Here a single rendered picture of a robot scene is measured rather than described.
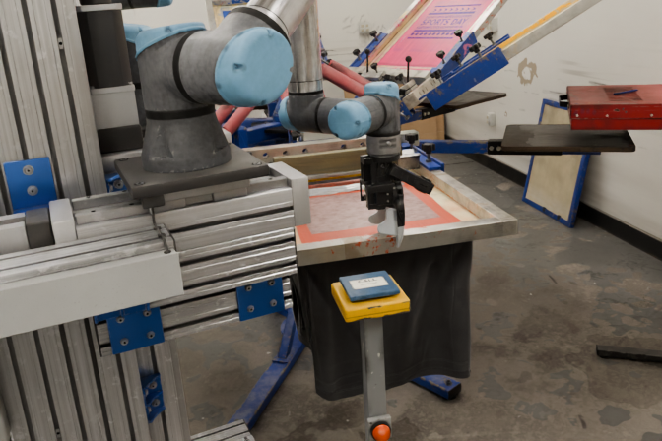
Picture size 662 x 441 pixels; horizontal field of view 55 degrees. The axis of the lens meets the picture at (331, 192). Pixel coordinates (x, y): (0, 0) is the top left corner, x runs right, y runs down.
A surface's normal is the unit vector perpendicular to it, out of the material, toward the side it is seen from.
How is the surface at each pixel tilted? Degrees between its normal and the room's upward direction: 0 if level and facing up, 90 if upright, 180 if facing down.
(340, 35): 90
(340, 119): 90
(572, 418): 0
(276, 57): 94
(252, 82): 94
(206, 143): 72
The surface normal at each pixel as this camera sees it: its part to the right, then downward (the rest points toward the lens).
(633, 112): -0.31, 0.32
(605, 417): -0.07, -0.95
